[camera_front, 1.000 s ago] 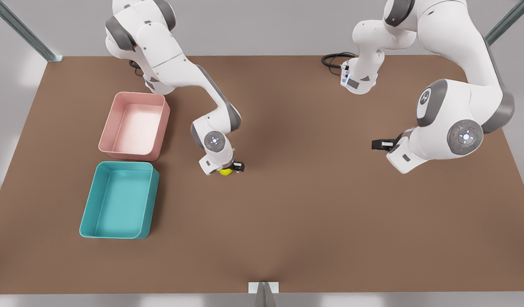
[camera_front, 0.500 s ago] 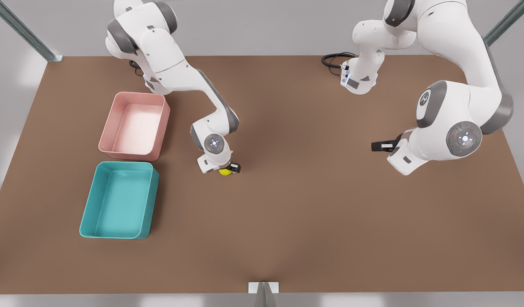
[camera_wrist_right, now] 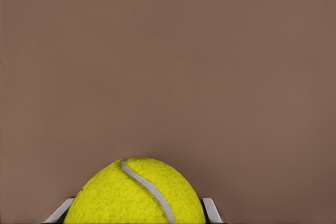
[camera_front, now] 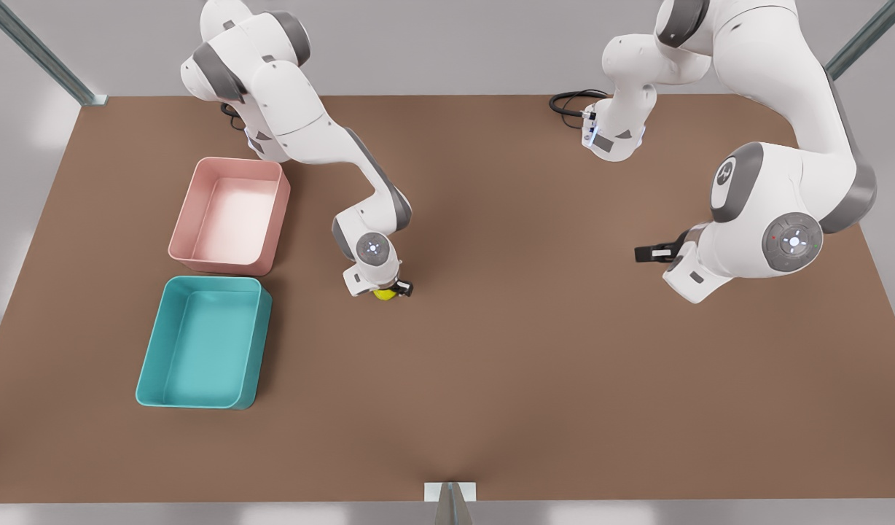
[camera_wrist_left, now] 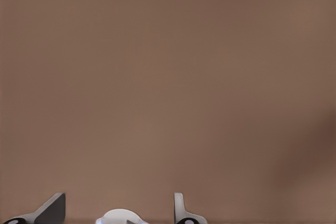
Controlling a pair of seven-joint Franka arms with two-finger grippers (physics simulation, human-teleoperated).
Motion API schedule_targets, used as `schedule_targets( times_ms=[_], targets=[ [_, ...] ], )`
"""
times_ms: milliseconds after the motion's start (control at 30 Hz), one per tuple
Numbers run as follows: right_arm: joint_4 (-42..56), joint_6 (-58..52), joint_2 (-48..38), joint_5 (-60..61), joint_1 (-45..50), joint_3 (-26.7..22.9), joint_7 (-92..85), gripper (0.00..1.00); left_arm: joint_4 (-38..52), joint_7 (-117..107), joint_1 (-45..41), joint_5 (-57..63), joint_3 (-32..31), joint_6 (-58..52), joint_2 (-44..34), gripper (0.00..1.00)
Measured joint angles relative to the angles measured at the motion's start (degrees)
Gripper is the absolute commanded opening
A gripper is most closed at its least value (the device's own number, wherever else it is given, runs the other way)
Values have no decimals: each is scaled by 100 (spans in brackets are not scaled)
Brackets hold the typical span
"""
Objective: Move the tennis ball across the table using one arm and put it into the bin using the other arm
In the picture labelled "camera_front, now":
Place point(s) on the yellow round fruit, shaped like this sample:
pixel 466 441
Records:
pixel 383 294

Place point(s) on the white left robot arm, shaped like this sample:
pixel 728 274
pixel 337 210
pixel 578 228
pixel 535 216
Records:
pixel 775 182

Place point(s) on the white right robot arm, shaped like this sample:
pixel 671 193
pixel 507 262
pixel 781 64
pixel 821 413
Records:
pixel 302 120

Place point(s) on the pink rectangular tray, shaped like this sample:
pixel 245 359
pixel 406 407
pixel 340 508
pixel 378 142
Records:
pixel 230 216

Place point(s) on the teal rectangular tray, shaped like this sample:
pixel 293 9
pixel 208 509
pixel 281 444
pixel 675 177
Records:
pixel 204 343

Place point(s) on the silver frame post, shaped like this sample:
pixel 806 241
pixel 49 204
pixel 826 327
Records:
pixel 859 36
pixel 451 503
pixel 43 52

